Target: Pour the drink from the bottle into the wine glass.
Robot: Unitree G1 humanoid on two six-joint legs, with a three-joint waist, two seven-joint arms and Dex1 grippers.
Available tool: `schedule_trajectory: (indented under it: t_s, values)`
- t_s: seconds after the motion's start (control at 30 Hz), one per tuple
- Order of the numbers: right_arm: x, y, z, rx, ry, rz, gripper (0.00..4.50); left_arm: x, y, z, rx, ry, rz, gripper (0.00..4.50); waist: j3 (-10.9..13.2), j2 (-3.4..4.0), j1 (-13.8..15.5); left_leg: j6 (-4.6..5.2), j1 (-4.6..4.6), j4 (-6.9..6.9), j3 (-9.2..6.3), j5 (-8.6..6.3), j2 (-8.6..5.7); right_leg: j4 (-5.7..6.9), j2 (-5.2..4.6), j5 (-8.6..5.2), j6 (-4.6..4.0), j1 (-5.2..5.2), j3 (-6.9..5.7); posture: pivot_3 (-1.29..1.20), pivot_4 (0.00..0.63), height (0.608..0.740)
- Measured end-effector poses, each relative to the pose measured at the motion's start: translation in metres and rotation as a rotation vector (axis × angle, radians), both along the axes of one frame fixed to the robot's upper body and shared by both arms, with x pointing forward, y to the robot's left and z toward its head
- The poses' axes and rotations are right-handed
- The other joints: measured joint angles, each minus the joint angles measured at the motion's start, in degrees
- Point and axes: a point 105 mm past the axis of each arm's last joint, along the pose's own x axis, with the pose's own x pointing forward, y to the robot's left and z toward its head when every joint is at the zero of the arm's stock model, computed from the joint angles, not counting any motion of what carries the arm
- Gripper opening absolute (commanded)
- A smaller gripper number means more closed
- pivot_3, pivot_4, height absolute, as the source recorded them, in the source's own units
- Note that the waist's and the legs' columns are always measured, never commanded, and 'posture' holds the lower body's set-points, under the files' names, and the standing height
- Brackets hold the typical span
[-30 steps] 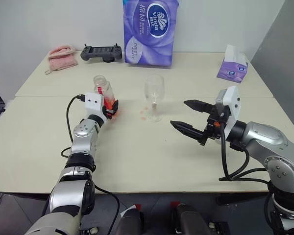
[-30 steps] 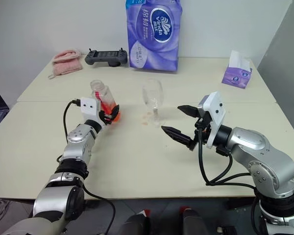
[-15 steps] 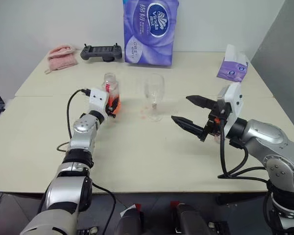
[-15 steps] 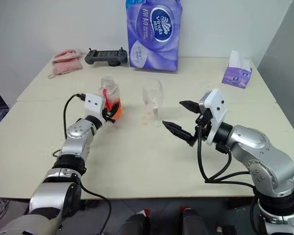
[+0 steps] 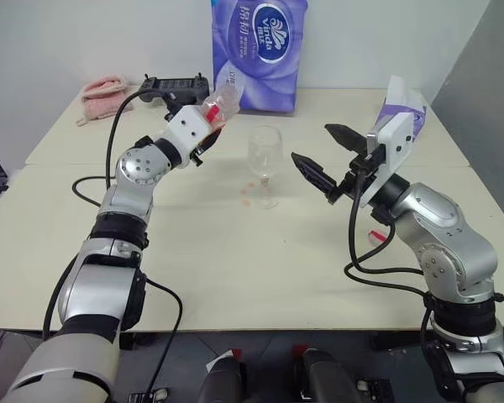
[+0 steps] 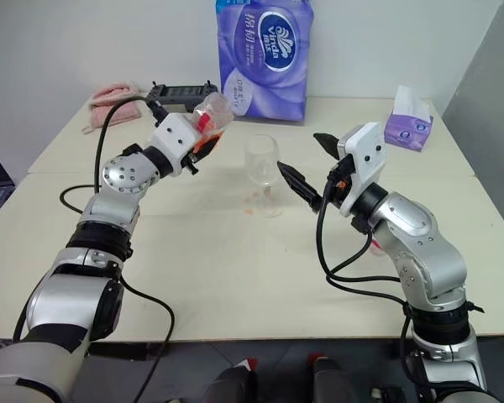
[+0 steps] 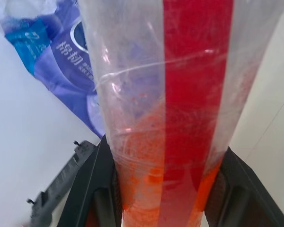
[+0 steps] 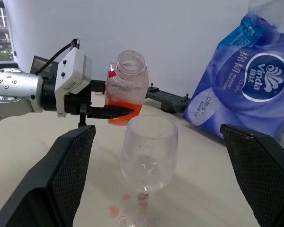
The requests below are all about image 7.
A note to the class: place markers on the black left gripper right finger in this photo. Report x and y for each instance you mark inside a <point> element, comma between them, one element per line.
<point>246,194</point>

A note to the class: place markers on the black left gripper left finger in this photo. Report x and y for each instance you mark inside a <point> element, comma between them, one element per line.
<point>94,189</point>

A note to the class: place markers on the large purple tissue pack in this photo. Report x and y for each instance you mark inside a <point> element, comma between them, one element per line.
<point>61,71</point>

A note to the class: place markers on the grey handheld controller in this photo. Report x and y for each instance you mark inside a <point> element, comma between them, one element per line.
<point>61,175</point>

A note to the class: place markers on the clear bottle with red stripe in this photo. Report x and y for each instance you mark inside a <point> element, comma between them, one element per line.
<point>191,106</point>

